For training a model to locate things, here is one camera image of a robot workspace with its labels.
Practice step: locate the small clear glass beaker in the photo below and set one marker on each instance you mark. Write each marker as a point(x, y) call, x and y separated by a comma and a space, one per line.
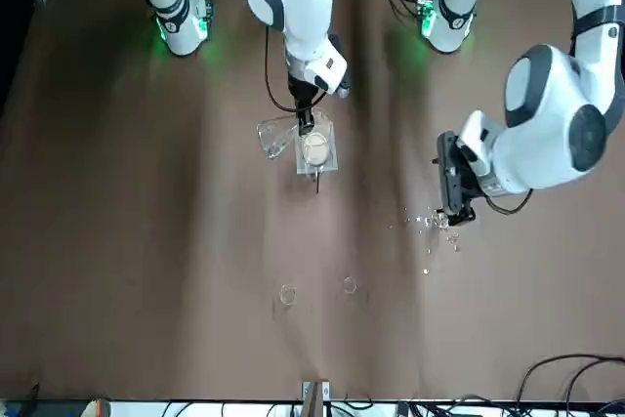
point(288, 296)

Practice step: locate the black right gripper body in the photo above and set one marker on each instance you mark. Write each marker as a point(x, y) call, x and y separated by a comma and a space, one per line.
point(302, 92)

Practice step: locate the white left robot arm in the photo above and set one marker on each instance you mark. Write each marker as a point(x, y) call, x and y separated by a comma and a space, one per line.
point(537, 153)

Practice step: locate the tiny clear glass cup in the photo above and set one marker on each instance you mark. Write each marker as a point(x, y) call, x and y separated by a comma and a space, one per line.
point(349, 285)

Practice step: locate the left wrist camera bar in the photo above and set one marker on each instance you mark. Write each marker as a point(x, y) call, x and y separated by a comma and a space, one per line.
point(448, 168)

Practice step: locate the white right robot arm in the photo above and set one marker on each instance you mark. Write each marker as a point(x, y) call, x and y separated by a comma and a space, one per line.
point(288, 21)

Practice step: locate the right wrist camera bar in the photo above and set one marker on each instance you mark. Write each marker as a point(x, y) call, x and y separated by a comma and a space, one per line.
point(342, 80)

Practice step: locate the clear glass conical flask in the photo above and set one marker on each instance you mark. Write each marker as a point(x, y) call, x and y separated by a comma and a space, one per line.
point(273, 141)

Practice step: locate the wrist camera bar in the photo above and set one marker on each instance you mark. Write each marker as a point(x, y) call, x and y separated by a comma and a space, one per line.
point(448, 168)
point(342, 80)

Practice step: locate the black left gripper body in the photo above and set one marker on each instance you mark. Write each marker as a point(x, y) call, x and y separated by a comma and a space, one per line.
point(468, 192)

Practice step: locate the square gauze plate white centre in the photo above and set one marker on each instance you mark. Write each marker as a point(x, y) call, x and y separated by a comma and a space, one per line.
point(322, 158)

